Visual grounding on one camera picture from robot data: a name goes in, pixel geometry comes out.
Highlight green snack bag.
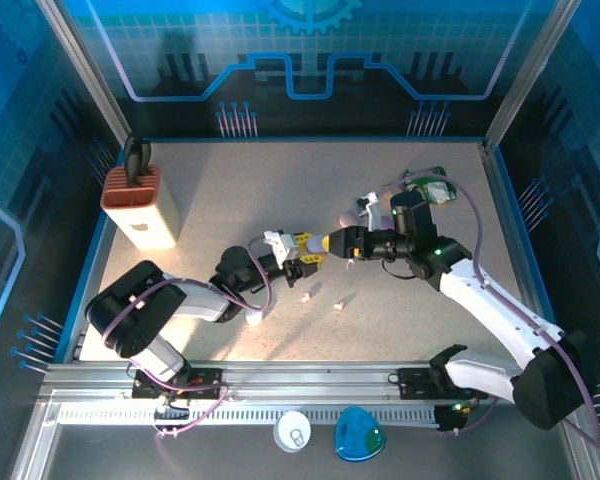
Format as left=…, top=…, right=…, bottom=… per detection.
left=401, top=165, right=458, bottom=206

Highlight cream knife block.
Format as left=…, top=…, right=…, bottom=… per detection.
left=99, top=164, right=182, bottom=251

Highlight blue green plastic container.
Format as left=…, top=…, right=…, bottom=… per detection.
left=333, top=405, right=387, bottom=464

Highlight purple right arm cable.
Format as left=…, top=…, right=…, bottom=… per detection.
left=372, top=169, right=600, bottom=449

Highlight aluminium side rail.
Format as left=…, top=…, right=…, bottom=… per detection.
left=481, top=141, right=561, bottom=341

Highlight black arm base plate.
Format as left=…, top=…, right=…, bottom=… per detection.
left=397, top=367, right=486, bottom=401
left=131, top=366, right=222, bottom=401

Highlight aluminium mounting rail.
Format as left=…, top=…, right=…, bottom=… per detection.
left=38, top=360, right=579, bottom=404

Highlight white slotted cable duct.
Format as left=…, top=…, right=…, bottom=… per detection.
left=57, top=403, right=439, bottom=426

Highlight black handled scissors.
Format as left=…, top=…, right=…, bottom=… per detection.
left=123, top=132, right=154, bottom=189

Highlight aluminium frame post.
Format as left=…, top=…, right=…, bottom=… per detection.
left=35, top=0, right=134, bottom=151
left=481, top=0, right=585, bottom=151

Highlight black cable connector block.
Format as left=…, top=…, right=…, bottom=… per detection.
left=434, top=402, right=470, bottom=434

